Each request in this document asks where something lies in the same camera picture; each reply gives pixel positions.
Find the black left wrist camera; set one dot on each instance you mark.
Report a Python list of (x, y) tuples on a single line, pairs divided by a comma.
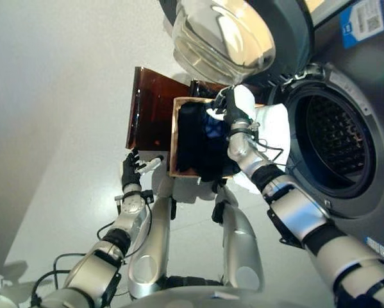
[(147, 196)]

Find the black garment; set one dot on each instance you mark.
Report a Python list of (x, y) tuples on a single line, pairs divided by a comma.
[(195, 147)]

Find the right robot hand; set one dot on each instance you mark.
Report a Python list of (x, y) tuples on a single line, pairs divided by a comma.
[(236, 112)]

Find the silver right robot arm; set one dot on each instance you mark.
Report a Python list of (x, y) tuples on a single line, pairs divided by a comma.
[(294, 215)]

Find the blue energy label sticker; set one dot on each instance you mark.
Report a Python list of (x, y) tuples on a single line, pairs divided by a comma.
[(361, 22)]

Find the grey robot torso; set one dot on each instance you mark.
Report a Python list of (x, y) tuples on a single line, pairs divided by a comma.
[(211, 298)]

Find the white garment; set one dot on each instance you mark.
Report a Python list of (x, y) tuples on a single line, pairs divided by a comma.
[(272, 128)]

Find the woven wicker laundry basket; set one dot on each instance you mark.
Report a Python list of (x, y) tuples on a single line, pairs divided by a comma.
[(174, 138)]

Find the grey front-load washing machine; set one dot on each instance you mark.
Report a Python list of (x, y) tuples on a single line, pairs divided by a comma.
[(377, 112)]

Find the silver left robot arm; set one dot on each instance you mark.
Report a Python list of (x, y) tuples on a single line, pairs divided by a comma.
[(92, 272)]

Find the small blue white sticker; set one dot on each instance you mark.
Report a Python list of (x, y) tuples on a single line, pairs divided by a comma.
[(382, 251)]

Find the blue garment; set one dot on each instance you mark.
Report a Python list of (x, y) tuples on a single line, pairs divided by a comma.
[(215, 126)]

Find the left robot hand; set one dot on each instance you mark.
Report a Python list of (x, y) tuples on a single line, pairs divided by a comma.
[(129, 173)]

